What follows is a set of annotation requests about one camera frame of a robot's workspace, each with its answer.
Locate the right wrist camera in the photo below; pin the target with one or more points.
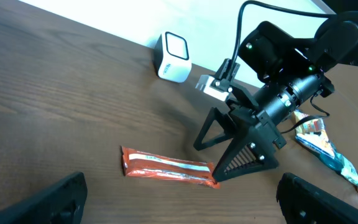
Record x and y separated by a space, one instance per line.
216 88

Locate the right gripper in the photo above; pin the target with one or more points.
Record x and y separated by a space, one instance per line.
252 121

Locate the red snack bar wrapper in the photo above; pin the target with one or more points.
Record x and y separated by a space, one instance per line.
143 164

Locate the yellow snack bag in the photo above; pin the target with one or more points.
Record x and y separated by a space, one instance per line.
312 134

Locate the teal wet wipes pack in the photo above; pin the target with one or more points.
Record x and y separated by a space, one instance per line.
341 165

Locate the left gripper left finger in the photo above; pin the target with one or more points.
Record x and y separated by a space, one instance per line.
62 202

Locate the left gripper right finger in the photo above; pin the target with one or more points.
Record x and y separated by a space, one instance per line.
303 202

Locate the white barcode scanner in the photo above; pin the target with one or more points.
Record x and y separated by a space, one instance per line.
172 60

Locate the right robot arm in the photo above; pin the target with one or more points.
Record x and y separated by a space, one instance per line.
268 50

